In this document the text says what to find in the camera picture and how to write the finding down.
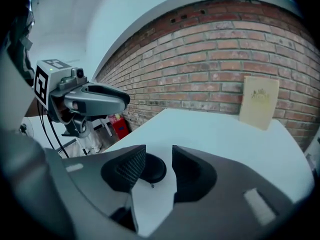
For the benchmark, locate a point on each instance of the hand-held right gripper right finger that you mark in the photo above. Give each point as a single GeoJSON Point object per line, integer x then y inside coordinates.
{"type": "Point", "coordinates": [192, 179]}

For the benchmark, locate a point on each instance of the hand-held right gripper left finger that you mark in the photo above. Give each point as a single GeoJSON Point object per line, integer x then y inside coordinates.
{"type": "Point", "coordinates": [122, 170]}

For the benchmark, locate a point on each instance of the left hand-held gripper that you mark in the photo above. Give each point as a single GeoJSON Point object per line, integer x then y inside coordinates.
{"type": "Point", "coordinates": [97, 99]}

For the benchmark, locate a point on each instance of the black glasses case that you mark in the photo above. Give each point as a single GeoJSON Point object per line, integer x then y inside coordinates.
{"type": "Point", "coordinates": [155, 167]}

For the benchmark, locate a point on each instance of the person's left forearm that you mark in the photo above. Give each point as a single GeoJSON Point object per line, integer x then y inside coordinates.
{"type": "Point", "coordinates": [33, 109]}

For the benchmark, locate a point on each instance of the red box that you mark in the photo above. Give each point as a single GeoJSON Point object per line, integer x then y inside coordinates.
{"type": "Point", "coordinates": [120, 127]}

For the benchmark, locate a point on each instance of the person's plaid shirt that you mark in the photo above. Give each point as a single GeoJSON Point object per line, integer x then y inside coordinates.
{"type": "Point", "coordinates": [21, 46]}

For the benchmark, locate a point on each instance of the beige printed card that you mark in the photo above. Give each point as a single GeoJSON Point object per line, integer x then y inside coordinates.
{"type": "Point", "coordinates": [258, 101]}

